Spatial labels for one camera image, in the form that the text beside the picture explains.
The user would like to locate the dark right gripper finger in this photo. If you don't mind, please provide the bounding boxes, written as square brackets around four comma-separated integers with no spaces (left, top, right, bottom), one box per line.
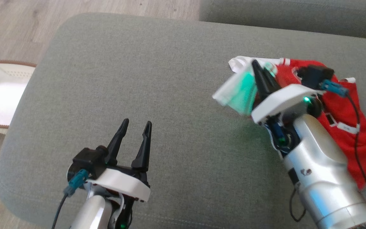
[262,67,282,95]
[251,60,271,102]

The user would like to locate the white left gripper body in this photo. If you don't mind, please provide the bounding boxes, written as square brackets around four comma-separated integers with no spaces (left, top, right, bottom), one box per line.
[86,164,151,203]

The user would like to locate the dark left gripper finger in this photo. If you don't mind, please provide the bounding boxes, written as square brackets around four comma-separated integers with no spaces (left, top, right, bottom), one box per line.
[131,121,153,169]
[106,119,130,166]

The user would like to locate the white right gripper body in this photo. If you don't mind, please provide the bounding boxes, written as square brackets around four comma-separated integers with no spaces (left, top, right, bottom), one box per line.
[251,84,325,124]

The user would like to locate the red shirt white sleeves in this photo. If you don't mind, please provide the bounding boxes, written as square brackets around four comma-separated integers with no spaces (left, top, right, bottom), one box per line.
[212,56,366,191]

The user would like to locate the grey sofa seat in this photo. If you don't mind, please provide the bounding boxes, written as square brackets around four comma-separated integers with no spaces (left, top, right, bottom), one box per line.
[0,12,366,229]

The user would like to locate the grey sofa cushion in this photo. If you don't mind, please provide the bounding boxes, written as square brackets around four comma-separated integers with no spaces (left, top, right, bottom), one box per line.
[199,0,366,41]

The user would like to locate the white laundry basket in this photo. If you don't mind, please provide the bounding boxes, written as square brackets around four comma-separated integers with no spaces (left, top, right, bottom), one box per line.
[0,60,37,135]

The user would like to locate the black left cable teal plug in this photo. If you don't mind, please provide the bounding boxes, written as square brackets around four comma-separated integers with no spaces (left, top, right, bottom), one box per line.
[52,169,90,229]

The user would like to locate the black cable teal plug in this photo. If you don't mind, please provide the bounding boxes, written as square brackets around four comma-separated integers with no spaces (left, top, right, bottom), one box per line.
[52,169,90,229]
[319,79,366,214]

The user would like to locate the black right cable teal plug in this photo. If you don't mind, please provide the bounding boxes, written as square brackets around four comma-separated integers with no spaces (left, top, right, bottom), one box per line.
[319,79,366,214]

